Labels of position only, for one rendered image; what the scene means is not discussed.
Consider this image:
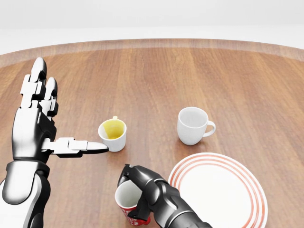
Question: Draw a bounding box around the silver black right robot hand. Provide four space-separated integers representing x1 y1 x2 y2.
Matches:
118 164 188 225

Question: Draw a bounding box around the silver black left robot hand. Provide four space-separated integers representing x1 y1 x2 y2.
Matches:
12 57 110 164

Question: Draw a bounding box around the red mug with white print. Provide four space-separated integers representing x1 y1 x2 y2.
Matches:
114 180 152 226

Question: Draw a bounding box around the white mug with yellow inside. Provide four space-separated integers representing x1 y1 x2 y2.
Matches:
97 115 127 153

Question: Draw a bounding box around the white plate with red rings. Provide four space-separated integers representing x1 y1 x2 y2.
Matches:
168 152 268 228

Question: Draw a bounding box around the plain white mug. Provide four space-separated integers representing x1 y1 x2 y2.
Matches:
177 106 217 146

